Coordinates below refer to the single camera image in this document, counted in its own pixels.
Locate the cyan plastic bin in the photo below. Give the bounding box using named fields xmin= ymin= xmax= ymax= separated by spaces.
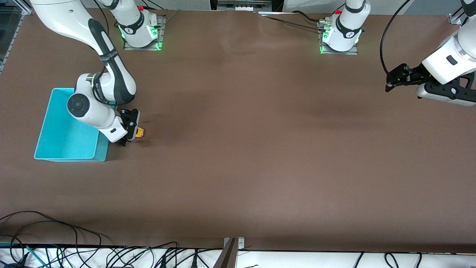
xmin=34 ymin=87 xmax=118 ymax=163

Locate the brown table cover mat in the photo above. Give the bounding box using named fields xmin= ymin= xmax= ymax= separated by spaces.
xmin=0 ymin=7 xmax=476 ymax=254

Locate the dark grey metal bar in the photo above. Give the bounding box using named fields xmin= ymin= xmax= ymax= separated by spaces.
xmin=213 ymin=238 xmax=238 ymax=268

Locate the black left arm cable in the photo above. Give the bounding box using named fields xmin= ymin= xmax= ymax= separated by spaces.
xmin=379 ymin=0 xmax=414 ymax=75

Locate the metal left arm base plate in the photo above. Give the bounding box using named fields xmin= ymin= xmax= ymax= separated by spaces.
xmin=319 ymin=20 xmax=360 ymax=55

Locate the aluminium frame profile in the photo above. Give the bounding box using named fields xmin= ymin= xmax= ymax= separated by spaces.
xmin=0 ymin=0 xmax=35 ymax=73
xmin=448 ymin=5 xmax=467 ymax=26

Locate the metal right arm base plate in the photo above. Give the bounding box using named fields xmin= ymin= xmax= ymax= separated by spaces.
xmin=123 ymin=15 xmax=165 ymax=51

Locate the long black loose cable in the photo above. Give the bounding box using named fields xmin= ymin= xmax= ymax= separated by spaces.
xmin=0 ymin=220 xmax=103 ymax=268
xmin=0 ymin=210 xmax=79 ymax=268

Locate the black cable on table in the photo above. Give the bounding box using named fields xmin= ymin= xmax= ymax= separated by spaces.
xmin=258 ymin=10 xmax=326 ymax=31

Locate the teal handled tool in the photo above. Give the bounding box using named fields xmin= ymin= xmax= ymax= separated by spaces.
xmin=25 ymin=245 xmax=49 ymax=268

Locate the silver metal bracket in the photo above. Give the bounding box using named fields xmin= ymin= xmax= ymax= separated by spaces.
xmin=223 ymin=237 xmax=246 ymax=251

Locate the black metal frame stand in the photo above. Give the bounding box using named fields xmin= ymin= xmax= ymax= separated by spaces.
xmin=210 ymin=0 xmax=284 ymax=13

